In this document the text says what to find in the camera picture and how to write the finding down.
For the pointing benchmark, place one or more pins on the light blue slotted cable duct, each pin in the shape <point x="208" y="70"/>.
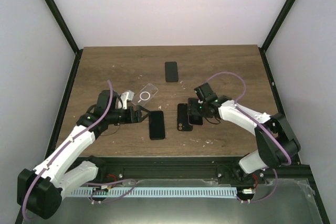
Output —
<point x="157" y="192"/>

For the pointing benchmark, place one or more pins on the black frame post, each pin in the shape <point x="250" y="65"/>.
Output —
<point x="62" y="25"/>
<point x="277" y="24"/>

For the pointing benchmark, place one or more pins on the clear magsafe phone case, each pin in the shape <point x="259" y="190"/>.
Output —
<point x="145" y="95"/>

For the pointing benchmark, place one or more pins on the left black frame post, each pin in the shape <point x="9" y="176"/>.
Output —
<point x="62" y="25"/>

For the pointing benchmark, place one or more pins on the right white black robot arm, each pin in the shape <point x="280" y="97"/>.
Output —
<point x="276" y="142"/>

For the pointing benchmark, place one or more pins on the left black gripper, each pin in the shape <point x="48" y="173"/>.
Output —
<point x="132" y="119"/>

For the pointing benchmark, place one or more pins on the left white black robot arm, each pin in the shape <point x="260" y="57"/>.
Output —
<point x="42" y="189"/>

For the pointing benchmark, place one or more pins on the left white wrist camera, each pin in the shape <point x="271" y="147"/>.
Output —
<point x="125" y="97"/>

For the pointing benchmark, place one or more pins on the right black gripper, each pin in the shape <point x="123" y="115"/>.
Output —
<point x="206" y="116"/>

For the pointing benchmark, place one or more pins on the right black frame post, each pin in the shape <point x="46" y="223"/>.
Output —
<point x="277" y="24"/>

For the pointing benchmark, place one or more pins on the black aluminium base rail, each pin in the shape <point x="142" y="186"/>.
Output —
<point x="223" y="169"/>

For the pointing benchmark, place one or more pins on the pink phone black screen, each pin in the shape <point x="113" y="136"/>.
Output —
<point x="195" y="120"/>

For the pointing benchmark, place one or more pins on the black phone far centre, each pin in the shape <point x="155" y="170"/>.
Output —
<point x="171" y="71"/>

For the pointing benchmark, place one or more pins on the black phone case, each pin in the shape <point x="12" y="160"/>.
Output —
<point x="182" y="118"/>
<point x="156" y="125"/>

